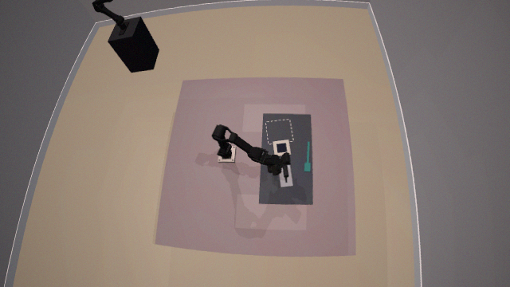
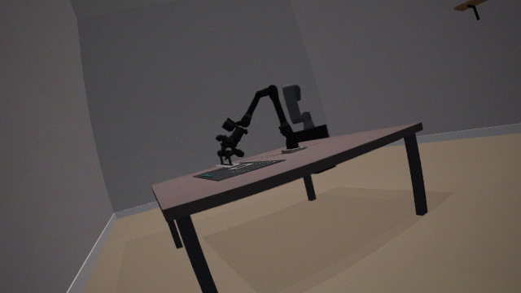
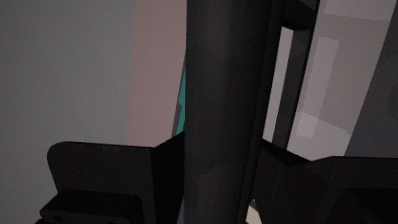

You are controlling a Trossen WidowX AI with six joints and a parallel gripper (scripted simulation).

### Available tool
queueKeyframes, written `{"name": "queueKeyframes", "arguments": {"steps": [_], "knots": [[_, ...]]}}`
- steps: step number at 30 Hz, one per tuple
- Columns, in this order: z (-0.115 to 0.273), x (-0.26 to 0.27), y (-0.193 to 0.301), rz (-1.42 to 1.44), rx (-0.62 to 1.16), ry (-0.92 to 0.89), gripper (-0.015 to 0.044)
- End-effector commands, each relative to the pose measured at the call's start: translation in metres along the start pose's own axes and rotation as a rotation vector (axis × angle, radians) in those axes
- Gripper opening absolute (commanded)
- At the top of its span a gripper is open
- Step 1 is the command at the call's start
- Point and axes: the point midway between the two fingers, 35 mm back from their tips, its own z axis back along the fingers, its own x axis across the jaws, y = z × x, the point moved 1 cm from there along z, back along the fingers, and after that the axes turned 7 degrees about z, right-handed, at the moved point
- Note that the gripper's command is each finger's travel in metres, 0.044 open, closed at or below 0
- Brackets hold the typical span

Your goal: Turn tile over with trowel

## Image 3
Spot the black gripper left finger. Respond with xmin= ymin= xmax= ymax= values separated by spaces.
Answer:
xmin=47 ymin=130 xmax=185 ymax=224

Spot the beige square tile with dark rectangle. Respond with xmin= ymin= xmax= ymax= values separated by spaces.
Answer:
xmin=246 ymin=202 xmax=262 ymax=224

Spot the teal small trowel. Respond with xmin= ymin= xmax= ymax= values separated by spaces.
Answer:
xmin=176 ymin=67 xmax=186 ymax=135

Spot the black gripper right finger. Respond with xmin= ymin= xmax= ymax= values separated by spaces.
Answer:
xmin=252 ymin=139 xmax=398 ymax=224

